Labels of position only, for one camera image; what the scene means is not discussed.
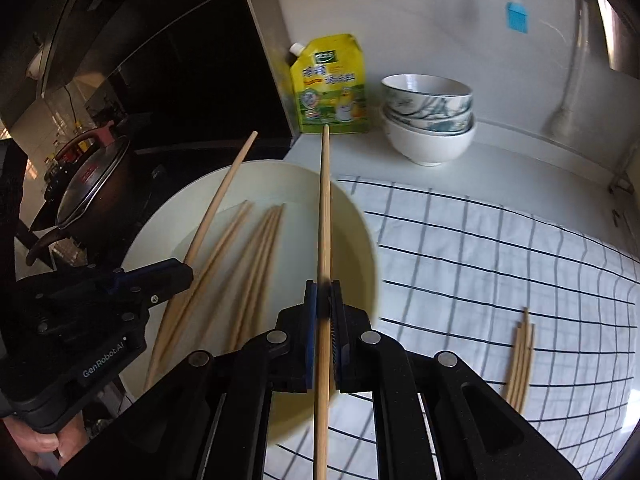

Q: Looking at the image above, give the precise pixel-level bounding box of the black range hood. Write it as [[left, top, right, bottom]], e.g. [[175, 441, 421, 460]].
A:
[[1, 0, 297, 146]]

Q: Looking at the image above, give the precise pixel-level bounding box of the white checkered cloth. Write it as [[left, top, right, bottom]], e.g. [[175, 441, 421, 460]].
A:
[[259, 174, 640, 480]]

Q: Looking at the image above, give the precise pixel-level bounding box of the wooden chopstick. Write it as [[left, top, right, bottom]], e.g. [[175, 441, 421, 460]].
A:
[[146, 200, 253, 384], [518, 322, 535, 415], [143, 130, 260, 391], [503, 323, 522, 404], [508, 321, 527, 410], [244, 205, 285, 339], [201, 207, 280, 352], [226, 206, 277, 352], [314, 125, 332, 480], [514, 310, 530, 413]]

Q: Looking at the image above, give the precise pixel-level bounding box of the person's left hand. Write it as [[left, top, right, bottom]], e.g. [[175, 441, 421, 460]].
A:
[[2, 412, 89, 471]]

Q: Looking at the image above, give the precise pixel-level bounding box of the dark cooking pot with lid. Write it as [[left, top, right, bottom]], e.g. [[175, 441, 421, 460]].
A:
[[25, 129, 151, 266]]

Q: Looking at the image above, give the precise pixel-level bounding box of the blue patterned bowl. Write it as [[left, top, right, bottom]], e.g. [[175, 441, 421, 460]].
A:
[[381, 74, 473, 119], [382, 106, 474, 134]]

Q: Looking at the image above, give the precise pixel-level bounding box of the white ceramic bowl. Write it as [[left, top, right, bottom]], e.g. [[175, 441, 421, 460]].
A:
[[378, 110, 476, 167]]

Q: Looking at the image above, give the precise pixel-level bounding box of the upper blue patterned bowl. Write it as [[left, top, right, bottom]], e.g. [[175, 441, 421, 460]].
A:
[[381, 74, 473, 119]]

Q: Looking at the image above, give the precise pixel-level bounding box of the yellow seasoning pouch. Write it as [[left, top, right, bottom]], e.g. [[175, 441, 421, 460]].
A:
[[290, 34, 369, 134]]

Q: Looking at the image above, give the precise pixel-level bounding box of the white wall pipe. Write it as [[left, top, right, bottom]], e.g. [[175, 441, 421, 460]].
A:
[[548, 0, 591, 146]]

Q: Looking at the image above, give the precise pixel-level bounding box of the large white basin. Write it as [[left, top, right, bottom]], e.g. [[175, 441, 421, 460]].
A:
[[120, 160, 380, 443]]

